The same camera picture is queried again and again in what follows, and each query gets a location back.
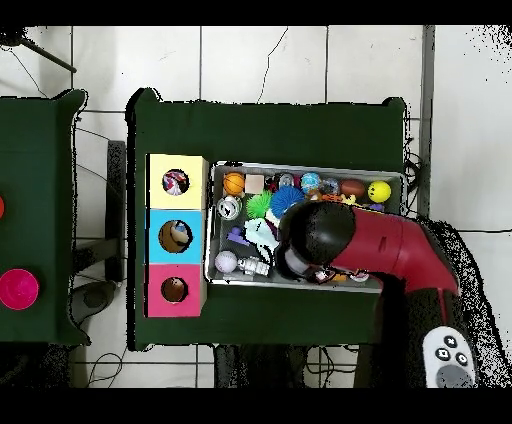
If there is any colourful polka dot cloth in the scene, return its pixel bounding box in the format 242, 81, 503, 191
163, 168, 192, 197

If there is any clear mesh bin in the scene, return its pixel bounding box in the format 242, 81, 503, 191
204, 162, 404, 294

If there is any wooden box with three holes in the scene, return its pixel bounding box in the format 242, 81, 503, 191
144, 153, 212, 320

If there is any green fuzzy toy with eyes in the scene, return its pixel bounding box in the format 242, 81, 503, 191
245, 190, 274, 220

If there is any silver can with closed top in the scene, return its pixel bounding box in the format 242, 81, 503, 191
216, 195, 243, 221

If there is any small wooden cube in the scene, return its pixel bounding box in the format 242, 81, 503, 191
244, 174, 266, 196

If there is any purple toy brick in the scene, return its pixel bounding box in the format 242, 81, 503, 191
227, 227, 251, 246

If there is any blue spiky ball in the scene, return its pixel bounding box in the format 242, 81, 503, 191
269, 186, 308, 217

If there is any small orange basketball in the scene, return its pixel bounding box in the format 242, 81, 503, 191
222, 172, 247, 198

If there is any small white ball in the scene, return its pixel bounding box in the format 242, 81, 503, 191
214, 250, 239, 275

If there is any globe print ball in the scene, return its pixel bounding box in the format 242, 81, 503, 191
299, 171, 322, 194

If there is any brown toy football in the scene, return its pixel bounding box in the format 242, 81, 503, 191
339, 179, 367, 200

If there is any yellow smiley ball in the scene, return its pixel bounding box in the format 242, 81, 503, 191
367, 179, 393, 204

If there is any side table with green cloth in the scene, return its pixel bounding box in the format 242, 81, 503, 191
0, 89, 89, 347

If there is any pink disc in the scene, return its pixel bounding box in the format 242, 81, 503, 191
0, 268, 41, 312

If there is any black tripod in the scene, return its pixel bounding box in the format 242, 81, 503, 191
0, 27, 79, 75

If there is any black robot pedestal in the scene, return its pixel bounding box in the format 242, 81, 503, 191
214, 343, 361, 389

